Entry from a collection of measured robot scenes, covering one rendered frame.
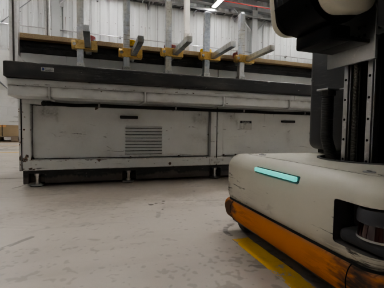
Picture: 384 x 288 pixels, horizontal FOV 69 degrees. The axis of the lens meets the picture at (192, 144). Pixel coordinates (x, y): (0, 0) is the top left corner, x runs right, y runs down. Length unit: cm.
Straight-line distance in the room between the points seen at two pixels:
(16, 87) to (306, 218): 153
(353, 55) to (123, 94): 122
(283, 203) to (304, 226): 9
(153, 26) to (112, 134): 778
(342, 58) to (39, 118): 165
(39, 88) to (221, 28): 893
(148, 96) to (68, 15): 782
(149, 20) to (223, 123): 770
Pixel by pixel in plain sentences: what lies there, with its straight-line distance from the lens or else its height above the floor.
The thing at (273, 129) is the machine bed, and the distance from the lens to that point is 237.
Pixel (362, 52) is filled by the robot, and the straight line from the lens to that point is 92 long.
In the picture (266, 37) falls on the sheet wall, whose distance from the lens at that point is 1110.
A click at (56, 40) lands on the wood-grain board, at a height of 87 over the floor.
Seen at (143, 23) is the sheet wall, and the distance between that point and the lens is 952.
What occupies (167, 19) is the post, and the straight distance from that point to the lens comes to 186.
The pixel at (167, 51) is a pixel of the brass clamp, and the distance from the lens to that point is 179.
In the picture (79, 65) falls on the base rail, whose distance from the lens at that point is 172.
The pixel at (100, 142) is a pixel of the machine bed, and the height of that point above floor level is 27.
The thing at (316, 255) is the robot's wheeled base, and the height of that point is 10.
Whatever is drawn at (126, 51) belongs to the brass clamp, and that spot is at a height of 81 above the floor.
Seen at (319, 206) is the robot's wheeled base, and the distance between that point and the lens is 66.
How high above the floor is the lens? 37
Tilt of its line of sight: 3 degrees down
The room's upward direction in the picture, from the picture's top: 1 degrees clockwise
